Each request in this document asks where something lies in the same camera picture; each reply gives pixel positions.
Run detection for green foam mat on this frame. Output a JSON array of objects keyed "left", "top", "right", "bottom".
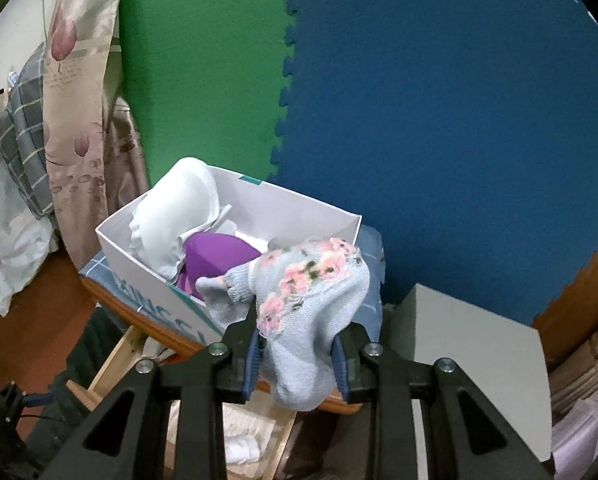
[{"left": 114, "top": 0, "right": 300, "bottom": 196}]

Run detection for grey plaid cloth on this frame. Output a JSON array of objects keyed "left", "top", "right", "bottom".
[{"left": 0, "top": 42, "right": 60, "bottom": 221}]

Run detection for person's dark green pants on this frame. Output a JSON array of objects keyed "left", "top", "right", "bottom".
[{"left": 26, "top": 307, "right": 130, "bottom": 461}]

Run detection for white crumpled cloth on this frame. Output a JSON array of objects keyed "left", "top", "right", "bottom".
[{"left": 0, "top": 130, "right": 60, "bottom": 316}]

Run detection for light blue floral knit sock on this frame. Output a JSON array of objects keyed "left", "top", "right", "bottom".
[{"left": 195, "top": 236, "right": 371, "bottom": 411}]

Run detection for white drawer liner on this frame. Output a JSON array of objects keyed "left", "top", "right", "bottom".
[{"left": 224, "top": 405, "right": 290, "bottom": 461}]

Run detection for stack of cardboard sheets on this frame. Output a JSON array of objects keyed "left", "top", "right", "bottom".
[{"left": 549, "top": 320, "right": 598, "bottom": 411}]

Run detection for pile of white papers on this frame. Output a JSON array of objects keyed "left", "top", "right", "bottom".
[{"left": 552, "top": 390, "right": 598, "bottom": 480}]

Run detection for purple bra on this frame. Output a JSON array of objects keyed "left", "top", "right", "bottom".
[{"left": 174, "top": 232, "right": 262, "bottom": 298}]

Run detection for white bra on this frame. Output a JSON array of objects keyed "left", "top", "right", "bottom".
[{"left": 129, "top": 157, "right": 235, "bottom": 281}]

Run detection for wooden nightstand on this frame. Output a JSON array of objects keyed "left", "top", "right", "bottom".
[{"left": 81, "top": 275, "right": 365, "bottom": 416}]

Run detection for white patterned cloth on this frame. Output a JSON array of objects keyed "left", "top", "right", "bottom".
[{"left": 224, "top": 432, "right": 262, "bottom": 466}]

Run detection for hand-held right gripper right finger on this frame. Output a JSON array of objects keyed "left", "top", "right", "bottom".
[{"left": 329, "top": 322, "right": 555, "bottom": 480}]

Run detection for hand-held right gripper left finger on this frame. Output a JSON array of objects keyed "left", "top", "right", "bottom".
[{"left": 39, "top": 305, "right": 267, "bottom": 480}]

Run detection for beige floral curtain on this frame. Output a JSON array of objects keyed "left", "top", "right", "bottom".
[{"left": 41, "top": 0, "right": 150, "bottom": 271}]

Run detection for white cardboard box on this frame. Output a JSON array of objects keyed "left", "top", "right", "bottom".
[{"left": 95, "top": 165, "right": 362, "bottom": 348}]

